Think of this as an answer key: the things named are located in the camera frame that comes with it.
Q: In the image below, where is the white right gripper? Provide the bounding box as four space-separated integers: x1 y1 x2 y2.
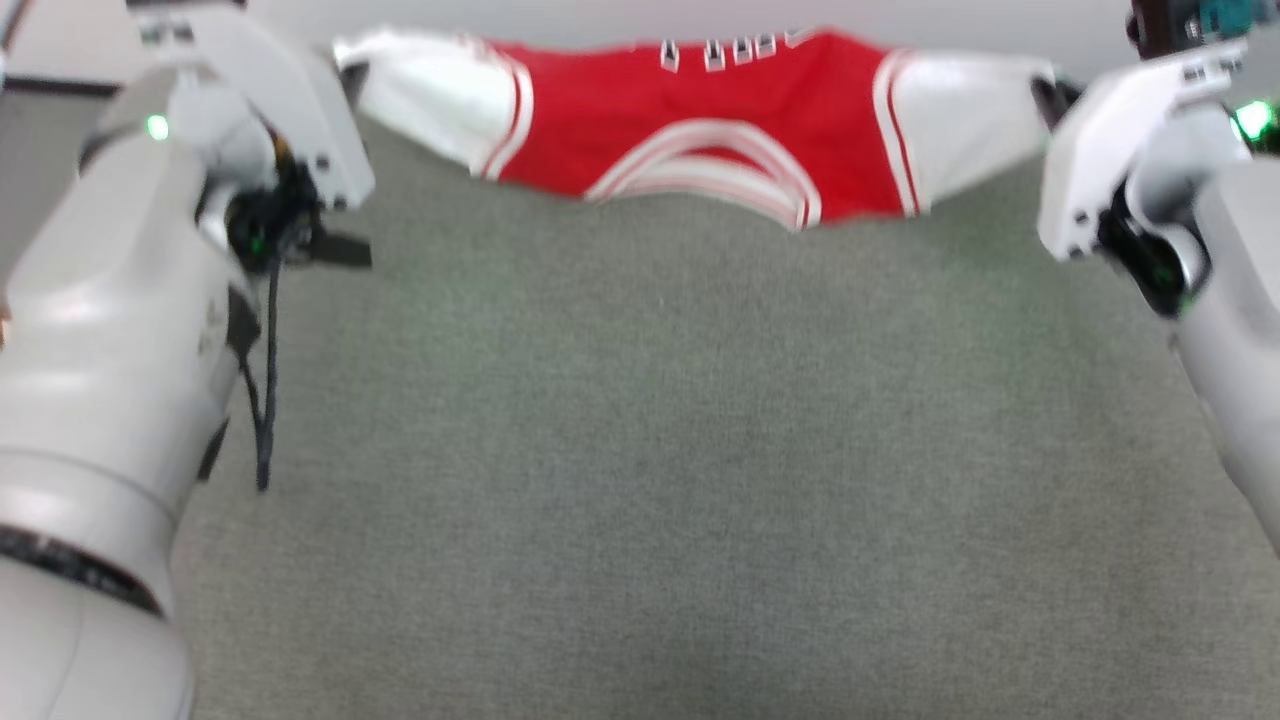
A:
1029 40 1252 264

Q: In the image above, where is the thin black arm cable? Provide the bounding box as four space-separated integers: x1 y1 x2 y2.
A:
240 255 284 494

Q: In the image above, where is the red and white jersey shirt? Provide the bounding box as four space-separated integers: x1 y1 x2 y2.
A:
333 25 1059 233

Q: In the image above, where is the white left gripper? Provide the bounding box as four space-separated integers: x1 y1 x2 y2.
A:
128 3 377 212

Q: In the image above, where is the teal right camera plug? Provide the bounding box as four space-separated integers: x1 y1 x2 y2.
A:
1195 0 1257 37

